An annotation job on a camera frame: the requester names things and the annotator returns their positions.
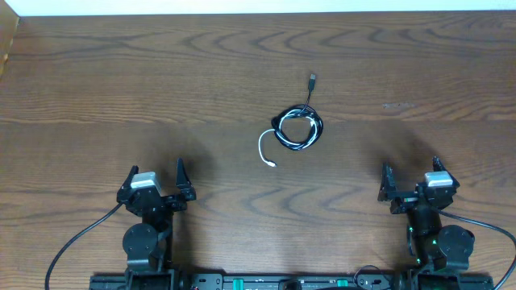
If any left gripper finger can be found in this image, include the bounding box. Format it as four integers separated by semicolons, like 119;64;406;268
119;165;139;197
176;158;197;201

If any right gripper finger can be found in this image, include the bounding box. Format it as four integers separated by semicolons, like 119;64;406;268
432;155;458;185
377;163;397;201

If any white USB cable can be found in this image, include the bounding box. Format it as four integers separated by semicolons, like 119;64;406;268
257;108;318;168

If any black USB cable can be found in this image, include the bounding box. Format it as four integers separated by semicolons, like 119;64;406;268
271;73;325;152

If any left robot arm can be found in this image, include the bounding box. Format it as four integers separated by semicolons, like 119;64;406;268
116;159;197;289

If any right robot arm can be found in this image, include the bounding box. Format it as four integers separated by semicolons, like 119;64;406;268
378;156;475;289

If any cardboard box edge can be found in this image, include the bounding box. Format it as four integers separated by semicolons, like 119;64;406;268
0;0;19;75

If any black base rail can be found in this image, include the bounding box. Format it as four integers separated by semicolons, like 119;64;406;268
89;271;493;290

